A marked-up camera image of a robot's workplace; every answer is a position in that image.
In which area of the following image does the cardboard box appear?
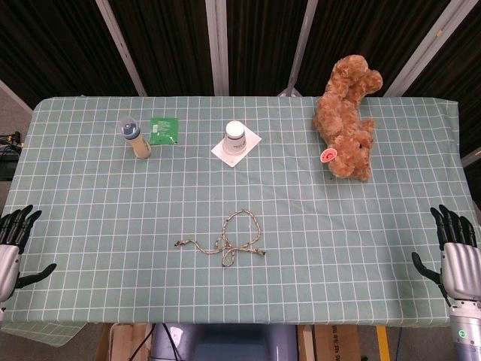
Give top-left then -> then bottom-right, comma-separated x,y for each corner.
298,323 -> 362,361
95,322 -> 153,361

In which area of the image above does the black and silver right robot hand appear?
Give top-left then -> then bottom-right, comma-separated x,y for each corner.
411,204 -> 481,308

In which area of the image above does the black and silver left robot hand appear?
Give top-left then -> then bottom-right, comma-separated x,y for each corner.
0,205 -> 57,302

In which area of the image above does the green checked tablecloth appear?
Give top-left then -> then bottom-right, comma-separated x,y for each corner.
0,96 -> 481,347

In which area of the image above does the green foil packet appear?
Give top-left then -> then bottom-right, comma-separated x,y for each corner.
149,117 -> 180,146

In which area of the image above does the grey robot torso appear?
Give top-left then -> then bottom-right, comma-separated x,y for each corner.
150,322 -> 301,361

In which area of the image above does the brown plush teddy bear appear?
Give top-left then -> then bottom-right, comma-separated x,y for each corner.
313,54 -> 384,184

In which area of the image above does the white square card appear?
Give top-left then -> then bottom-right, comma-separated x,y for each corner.
210,129 -> 263,168

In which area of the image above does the baby bottle with blue ring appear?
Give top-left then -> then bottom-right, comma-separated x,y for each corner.
119,117 -> 153,159

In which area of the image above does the white frame post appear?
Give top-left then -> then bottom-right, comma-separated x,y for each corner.
287,0 -> 319,97
383,0 -> 469,99
95,0 -> 148,97
205,0 -> 229,97

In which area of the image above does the braided beige rope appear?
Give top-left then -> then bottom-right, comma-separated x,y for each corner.
174,209 -> 268,268

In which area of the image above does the black equipment with cables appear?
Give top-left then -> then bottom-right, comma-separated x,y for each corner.
0,131 -> 26,181

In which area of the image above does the white paper cup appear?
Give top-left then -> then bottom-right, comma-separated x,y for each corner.
222,120 -> 249,159

